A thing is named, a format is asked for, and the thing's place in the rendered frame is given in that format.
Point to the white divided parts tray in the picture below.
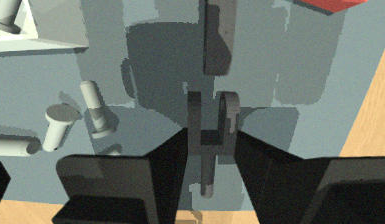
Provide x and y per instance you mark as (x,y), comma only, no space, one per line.
(53,24)

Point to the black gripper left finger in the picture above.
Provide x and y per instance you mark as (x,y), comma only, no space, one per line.
(155,177)

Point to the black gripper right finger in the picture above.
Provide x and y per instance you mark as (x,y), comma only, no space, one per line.
(287,189)

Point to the salmon-red block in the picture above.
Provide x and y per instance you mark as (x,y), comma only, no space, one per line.
(334,5)

